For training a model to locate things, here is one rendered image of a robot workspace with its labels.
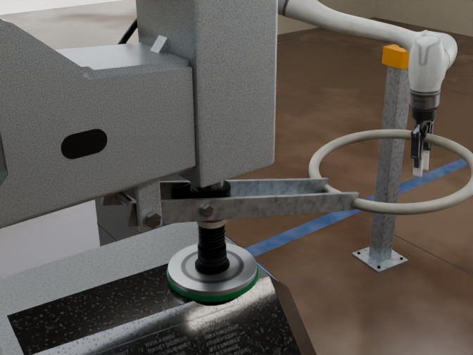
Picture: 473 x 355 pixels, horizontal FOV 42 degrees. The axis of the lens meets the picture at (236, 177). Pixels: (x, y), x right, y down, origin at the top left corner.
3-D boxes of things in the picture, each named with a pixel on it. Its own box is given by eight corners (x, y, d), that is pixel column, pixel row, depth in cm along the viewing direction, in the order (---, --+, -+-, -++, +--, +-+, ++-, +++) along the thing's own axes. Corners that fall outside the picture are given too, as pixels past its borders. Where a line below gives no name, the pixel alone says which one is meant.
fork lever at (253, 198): (136, 234, 119) (141, 210, 117) (92, 198, 133) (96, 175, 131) (364, 215, 163) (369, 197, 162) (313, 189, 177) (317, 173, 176)
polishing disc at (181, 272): (248, 300, 137) (248, 296, 137) (156, 290, 141) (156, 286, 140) (262, 250, 156) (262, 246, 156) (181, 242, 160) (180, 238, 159)
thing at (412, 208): (405, 239, 151) (406, 229, 150) (274, 172, 186) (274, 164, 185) (517, 170, 176) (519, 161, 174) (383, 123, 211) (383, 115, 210)
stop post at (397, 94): (408, 261, 311) (436, 47, 265) (378, 273, 302) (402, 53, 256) (381, 244, 327) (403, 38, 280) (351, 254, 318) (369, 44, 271)
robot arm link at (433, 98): (405, 90, 188) (404, 108, 191) (433, 94, 183) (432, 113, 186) (417, 81, 195) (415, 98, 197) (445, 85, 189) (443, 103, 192)
